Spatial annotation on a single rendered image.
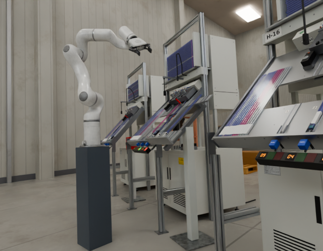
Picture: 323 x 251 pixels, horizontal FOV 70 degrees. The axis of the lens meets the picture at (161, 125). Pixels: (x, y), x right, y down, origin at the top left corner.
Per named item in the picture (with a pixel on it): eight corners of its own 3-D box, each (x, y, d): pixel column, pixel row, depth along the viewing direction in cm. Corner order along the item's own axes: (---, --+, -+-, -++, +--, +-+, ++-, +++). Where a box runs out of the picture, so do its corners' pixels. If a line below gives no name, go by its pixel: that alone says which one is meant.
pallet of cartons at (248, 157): (237, 166, 557) (236, 150, 560) (267, 168, 508) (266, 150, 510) (215, 172, 482) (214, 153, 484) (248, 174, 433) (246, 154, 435)
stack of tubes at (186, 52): (193, 67, 214) (191, 39, 215) (167, 80, 260) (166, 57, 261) (204, 68, 219) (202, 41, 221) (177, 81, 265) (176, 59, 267)
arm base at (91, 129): (86, 147, 158) (85, 120, 159) (74, 147, 171) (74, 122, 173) (110, 146, 172) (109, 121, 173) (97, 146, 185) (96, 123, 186)
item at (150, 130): (155, 143, 190) (152, 140, 189) (130, 143, 249) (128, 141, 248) (169, 127, 196) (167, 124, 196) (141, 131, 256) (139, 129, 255)
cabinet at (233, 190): (190, 224, 196) (186, 151, 200) (155, 204, 259) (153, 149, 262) (245, 210, 224) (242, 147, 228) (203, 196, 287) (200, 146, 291)
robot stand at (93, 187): (89, 251, 155) (86, 147, 159) (77, 243, 167) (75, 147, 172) (112, 242, 168) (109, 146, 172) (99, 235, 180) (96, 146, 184)
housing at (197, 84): (203, 95, 215) (194, 84, 211) (177, 104, 258) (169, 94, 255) (208, 90, 217) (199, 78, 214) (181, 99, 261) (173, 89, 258)
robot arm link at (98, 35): (99, 51, 183) (134, 52, 176) (90, 34, 170) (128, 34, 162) (102, 43, 188) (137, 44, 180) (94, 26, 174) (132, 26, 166)
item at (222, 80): (220, 216, 210) (210, 34, 221) (181, 199, 273) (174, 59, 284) (270, 204, 240) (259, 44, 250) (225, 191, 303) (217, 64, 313)
